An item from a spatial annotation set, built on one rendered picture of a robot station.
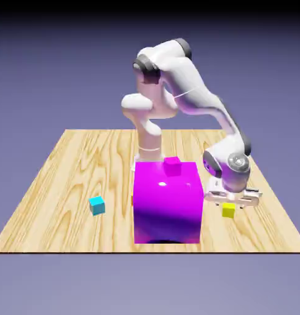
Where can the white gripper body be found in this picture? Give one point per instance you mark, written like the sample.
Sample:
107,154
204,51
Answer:
234,198

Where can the small orange cube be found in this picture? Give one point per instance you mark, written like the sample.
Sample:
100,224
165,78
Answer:
132,198

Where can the large magenta box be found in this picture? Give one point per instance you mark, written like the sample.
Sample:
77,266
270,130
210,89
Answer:
167,206

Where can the small cyan cube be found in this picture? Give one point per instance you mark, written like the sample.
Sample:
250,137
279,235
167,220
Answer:
97,205

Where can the small magenta cube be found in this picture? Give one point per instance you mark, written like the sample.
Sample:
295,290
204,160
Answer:
172,166

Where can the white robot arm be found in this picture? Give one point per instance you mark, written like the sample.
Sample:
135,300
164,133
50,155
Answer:
189,83

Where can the small yellow cube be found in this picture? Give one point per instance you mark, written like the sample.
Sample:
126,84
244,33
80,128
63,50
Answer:
228,210

